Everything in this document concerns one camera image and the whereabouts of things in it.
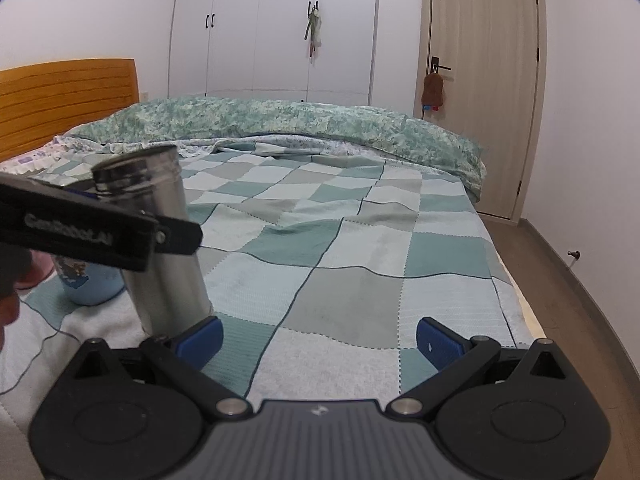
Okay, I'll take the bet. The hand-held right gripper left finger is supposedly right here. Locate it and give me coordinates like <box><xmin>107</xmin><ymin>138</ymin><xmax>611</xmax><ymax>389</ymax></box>
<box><xmin>74</xmin><ymin>316</ymin><xmax>254</xmax><ymax>418</ymax></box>

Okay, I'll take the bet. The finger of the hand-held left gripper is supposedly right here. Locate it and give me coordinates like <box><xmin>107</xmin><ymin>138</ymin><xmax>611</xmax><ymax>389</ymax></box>
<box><xmin>152</xmin><ymin>215</ymin><xmax>204</xmax><ymax>257</ymax></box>

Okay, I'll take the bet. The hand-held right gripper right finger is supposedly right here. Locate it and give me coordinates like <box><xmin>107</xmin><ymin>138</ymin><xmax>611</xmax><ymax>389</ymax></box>
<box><xmin>389</xmin><ymin>316</ymin><xmax>567</xmax><ymax>417</ymax></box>

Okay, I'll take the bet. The stainless steel cup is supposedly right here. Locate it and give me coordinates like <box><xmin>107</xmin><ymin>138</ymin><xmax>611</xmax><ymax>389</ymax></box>
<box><xmin>91</xmin><ymin>144</ymin><xmax>216</xmax><ymax>337</ymax></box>

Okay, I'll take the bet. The light blue printed cup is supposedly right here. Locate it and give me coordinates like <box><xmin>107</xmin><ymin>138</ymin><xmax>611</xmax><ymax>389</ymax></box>
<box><xmin>52</xmin><ymin>254</ymin><xmax>126</xmax><ymax>307</ymax></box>

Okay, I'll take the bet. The person's left hand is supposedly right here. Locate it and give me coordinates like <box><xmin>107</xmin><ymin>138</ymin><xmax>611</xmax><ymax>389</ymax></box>
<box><xmin>0</xmin><ymin>253</ymin><xmax>54</xmax><ymax>352</ymax></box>

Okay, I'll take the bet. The white floral pillow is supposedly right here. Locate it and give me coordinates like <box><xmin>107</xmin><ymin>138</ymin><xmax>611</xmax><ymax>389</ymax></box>
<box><xmin>0</xmin><ymin>135</ymin><xmax>120</xmax><ymax>184</ymax></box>

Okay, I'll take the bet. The checked green grey blanket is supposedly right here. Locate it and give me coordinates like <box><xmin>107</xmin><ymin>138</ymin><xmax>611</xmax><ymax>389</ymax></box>
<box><xmin>0</xmin><ymin>138</ymin><xmax>547</xmax><ymax>442</ymax></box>

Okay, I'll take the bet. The wooden headboard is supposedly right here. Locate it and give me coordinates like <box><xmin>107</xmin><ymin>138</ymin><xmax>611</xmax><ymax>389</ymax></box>
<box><xmin>0</xmin><ymin>58</ymin><xmax>140</xmax><ymax>163</ymax></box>

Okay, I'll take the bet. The green floral duvet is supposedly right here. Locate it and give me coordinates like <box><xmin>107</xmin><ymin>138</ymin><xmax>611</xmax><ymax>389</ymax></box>
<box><xmin>64</xmin><ymin>95</ymin><xmax>487</xmax><ymax>204</ymax></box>

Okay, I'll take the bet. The white wardrobe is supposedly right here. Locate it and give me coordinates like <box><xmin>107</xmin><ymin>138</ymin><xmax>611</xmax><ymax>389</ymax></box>
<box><xmin>167</xmin><ymin>0</ymin><xmax>381</xmax><ymax>107</ymax></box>

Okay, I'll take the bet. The green hanging plush toy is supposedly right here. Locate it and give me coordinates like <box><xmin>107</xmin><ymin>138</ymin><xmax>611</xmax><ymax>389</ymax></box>
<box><xmin>302</xmin><ymin>2</ymin><xmax>324</xmax><ymax>59</ymax></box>

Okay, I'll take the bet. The brown hanging plush toy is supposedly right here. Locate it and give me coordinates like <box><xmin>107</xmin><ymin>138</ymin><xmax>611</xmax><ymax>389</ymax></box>
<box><xmin>420</xmin><ymin>72</ymin><xmax>445</xmax><ymax>110</ymax></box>

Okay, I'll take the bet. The beige wooden door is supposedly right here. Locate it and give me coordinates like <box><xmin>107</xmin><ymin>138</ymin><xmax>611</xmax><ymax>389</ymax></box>
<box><xmin>413</xmin><ymin>0</ymin><xmax>547</xmax><ymax>224</ymax></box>

